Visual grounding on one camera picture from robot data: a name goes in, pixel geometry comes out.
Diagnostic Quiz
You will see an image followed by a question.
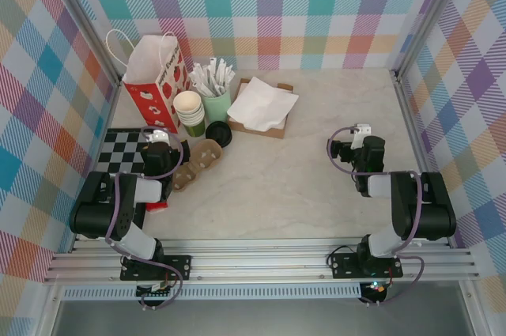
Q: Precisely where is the brown pulp cup carrier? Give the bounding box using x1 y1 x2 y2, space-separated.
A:
172 138 225 194

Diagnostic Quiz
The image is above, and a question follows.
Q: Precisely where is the grey slotted cable duct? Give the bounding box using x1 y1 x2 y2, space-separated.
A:
62 287 363 300

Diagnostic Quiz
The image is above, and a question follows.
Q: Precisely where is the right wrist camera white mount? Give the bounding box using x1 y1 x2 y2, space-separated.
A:
353 123 373 149

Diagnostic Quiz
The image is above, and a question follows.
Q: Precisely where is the right aluminium side rail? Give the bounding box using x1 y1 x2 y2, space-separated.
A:
394 70 432 174

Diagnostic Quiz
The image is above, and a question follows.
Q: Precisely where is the stack of green paper cups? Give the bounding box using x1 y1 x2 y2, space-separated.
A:
175 108 207 138

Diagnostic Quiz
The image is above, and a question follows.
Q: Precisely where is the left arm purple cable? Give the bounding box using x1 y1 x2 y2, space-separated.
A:
104 126 185 311

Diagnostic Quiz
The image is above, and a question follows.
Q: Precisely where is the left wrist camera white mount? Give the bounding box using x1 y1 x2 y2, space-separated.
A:
145 129 169 144

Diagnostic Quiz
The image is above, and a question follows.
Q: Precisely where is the black plastic cup lid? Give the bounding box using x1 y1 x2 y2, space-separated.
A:
205 120 234 144

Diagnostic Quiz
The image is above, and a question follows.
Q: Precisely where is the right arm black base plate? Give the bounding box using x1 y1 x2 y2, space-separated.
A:
330 252 404 280

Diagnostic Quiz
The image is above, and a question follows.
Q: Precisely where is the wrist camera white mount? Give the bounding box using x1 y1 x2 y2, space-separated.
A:
145 129 169 144
353 123 373 149

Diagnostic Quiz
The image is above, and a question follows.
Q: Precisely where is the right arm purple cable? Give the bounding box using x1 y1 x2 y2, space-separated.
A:
327 125 426 308

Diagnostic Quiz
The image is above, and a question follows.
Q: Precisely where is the left aluminium frame post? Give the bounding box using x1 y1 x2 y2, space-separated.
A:
41 0 122 88

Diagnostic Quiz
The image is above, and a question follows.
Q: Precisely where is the aluminium frame post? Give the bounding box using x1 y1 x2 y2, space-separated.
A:
41 0 122 88
395 0 466 84

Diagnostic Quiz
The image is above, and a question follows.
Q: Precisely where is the right aluminium frame post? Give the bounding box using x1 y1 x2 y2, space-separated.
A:
395 0 466 84

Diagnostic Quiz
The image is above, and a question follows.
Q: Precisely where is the mint green holder cup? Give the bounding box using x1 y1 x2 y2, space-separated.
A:
201 86 232 123

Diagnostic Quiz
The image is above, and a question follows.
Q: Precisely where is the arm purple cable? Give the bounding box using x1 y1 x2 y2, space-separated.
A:
327 125 426 308
104 126 185 311

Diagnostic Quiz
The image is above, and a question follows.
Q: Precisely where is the black grey checkerboard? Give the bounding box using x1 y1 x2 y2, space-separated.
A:
96 127 155 230

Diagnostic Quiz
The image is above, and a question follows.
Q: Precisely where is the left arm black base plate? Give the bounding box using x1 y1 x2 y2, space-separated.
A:
120 255 193 282

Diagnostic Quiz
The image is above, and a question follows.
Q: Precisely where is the red white paper gift bag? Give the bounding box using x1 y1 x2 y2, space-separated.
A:
105 29 191 135

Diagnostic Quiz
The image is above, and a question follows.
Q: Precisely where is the aluminium mounting rail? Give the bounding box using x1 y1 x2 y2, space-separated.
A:
43 237 481 284

